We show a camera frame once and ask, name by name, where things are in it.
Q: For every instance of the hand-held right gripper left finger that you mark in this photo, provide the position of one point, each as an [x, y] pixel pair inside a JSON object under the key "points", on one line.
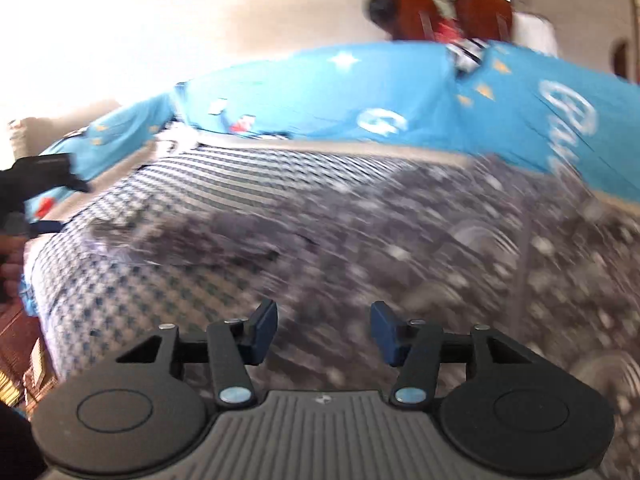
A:
{"points": [[265, 332]]}

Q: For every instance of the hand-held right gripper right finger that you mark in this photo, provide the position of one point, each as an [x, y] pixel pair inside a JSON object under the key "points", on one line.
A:
{"points": [[385, 332]]}

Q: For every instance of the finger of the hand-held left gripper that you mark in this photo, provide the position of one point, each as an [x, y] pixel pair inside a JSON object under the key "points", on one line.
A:
{"points": [[47, 172], [42, 228]]}

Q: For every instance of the grey patterned fleece jacket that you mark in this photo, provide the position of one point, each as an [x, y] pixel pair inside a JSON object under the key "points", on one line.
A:
{"points": [[400, 270]]}

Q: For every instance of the person's left forearm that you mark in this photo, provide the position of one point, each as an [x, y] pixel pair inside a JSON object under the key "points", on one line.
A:
{"points": [[17, 445]]}

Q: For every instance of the person's left hand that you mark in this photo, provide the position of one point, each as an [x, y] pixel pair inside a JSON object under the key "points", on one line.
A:
{"points": [[11, 277]]}

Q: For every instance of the houndstooth sofa cushion cover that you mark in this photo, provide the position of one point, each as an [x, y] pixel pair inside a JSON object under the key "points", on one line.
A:
{"points": [[200, 180]]}

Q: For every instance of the blue printed sofa cover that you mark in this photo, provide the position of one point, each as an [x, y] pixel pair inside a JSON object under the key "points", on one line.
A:
{"points": [[325, 90]]}

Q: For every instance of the red patterned cloth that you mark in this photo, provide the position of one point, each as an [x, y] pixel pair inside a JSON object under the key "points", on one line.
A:
{"points": [[450, 27]]}

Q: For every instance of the brown wooden chair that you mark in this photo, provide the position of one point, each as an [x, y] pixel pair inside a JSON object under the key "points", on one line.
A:
{"points": [[417, 15], [485, 17]]}

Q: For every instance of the table with white tablecloth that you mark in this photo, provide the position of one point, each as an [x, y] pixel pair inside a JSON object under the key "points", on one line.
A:
{"points": [[535, 35]]}

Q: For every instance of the dark chair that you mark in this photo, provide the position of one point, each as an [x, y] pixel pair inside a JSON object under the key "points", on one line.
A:
{"points": [[621, 60]]}

